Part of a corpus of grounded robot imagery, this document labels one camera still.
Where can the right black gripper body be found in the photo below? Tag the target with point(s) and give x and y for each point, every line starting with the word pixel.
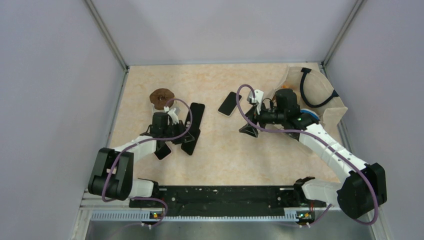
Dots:
pixel 258 116

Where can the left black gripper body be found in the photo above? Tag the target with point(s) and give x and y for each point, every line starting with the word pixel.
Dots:
pixel 176 129

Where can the black smartphone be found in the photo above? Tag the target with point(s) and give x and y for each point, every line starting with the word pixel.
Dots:
pixel 189 147

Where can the black phone case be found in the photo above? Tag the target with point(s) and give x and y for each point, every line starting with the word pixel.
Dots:
pixel 197 110

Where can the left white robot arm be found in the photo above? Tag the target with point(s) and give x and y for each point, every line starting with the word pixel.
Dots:
pixel 112 176

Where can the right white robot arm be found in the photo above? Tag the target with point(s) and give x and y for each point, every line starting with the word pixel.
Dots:
pixel 361 187

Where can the white cased phone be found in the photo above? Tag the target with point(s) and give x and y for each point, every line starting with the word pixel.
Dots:
pixel 163 152

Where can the pink cased phone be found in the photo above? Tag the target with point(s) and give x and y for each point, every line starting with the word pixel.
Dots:
pixel 229 104

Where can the white cup brown lid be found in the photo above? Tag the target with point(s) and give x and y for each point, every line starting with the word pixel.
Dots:
pixel 158 99

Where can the blue white round tin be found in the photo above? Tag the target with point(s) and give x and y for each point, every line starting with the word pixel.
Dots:
pixel 310 112

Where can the beige tote bag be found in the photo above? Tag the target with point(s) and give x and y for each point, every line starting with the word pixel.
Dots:
pixel 314 92

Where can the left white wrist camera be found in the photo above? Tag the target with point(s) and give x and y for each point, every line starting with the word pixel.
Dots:
pixel 173 113

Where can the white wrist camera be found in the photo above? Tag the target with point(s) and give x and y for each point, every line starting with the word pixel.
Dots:
pixel 173 113
pixel 255 97

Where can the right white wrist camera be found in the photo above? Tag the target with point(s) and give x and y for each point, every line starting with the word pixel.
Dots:
pixel 255 97

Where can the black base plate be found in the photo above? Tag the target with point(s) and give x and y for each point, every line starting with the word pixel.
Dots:
pixel 227 200

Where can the grey slotted cable duct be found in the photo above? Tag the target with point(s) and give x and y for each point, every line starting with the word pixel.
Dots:
pixel 148 216

